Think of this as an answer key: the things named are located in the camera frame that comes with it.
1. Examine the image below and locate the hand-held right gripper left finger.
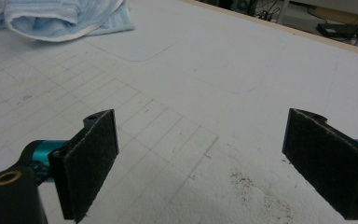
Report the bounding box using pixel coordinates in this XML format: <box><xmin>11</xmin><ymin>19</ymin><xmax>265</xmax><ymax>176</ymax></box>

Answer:
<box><xmin>48</xmin><ymin>108</ymin><xmax>119</xmax><ymax>224</ymax></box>

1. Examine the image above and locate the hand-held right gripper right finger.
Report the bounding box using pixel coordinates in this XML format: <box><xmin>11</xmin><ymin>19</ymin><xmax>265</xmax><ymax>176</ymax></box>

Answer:
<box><xmin>282</xmin><ymin>107</ymin><xmax>358</xmax><ymax>221</ymax></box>

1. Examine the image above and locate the light blue striped towel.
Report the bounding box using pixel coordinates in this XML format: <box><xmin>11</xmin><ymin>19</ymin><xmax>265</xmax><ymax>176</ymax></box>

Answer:
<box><xmin>0</xmin><ymin>0</ymin><xmax>136</xmax><ymax>43</ymax></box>

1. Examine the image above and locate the flat black device box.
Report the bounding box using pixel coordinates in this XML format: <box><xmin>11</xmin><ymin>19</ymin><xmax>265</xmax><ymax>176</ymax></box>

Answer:
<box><xmin>315</xmin><ymin>22</ymin><xmax>358</xmax><ymax>40</ymax></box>

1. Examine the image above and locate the dark equipment under table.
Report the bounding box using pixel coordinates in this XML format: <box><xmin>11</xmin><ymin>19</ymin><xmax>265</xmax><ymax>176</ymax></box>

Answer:
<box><xmin>199</xmin><ymin>0</ymin><xmax>257</xmax><ymax>16</ymax></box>

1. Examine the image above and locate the tangle of black cables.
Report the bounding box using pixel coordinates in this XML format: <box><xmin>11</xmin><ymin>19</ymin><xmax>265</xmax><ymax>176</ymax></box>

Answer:
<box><xmin>255</xmin><ymin>0</ymin><xmax>281</xmax><ymax>21</ymax></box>

